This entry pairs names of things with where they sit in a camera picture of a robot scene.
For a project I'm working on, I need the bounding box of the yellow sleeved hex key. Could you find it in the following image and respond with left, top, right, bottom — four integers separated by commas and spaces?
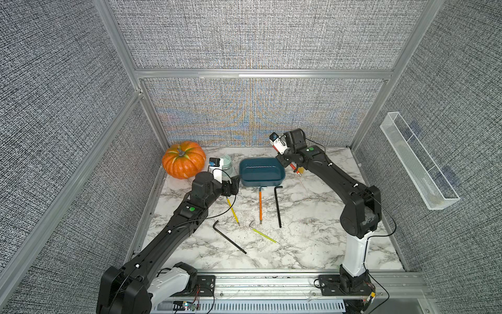
226, 198, 240, 225

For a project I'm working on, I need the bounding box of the long black hex key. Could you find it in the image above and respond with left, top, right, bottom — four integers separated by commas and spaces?
274, 185, 283, 228

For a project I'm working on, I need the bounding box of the orange sleeved hex key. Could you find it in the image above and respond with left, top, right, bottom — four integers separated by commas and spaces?
258, 187, 263, 225

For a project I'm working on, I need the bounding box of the lime green sleeved hex key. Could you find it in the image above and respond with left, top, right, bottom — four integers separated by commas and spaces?
249, 221, 280, 245

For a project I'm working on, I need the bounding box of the red sleeved hex key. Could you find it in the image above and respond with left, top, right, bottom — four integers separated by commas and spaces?
290, 164, 301, 175

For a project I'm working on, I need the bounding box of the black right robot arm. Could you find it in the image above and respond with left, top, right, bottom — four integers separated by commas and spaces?
269, 129, 382, 294

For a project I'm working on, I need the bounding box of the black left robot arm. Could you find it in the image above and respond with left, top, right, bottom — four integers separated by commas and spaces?
96, 171, 241, 313

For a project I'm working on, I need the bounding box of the teal storage box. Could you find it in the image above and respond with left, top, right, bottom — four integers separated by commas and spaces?
239, 158, 286, 187

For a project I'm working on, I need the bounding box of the black hex key front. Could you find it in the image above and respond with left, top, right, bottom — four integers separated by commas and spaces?
212, 220, 248, 255

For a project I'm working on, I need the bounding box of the mint green lidded jar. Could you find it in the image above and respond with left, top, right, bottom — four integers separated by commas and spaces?
222, 155, 237, 180

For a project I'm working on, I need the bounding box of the orange pumpkin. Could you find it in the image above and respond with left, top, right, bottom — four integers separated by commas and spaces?
162, 141, 207, 179

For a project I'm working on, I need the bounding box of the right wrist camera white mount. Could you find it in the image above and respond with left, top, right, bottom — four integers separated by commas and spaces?
269, 132, 288, 155

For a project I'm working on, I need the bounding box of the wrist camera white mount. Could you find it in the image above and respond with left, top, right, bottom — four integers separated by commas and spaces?
208, 157, 223, 183
269, 132, 288, 155

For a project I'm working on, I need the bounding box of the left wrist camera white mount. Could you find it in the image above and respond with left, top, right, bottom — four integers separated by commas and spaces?
208, 157, 223, 183

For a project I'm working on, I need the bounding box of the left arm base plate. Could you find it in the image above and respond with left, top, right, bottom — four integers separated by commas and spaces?
173, 276, 216, 297

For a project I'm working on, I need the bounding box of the aluminium front rail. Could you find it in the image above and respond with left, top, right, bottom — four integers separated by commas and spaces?
102, 270, 432, 302

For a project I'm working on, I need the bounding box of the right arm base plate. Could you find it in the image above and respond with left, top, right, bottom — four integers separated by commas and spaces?
318, 273, 375, 297

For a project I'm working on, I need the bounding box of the white slotted cable duct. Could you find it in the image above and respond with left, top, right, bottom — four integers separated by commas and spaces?
151, 299, 346, 313

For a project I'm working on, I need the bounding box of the clear acrylic wall shelf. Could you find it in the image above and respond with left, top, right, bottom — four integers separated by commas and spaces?
380, 112, 460, 210

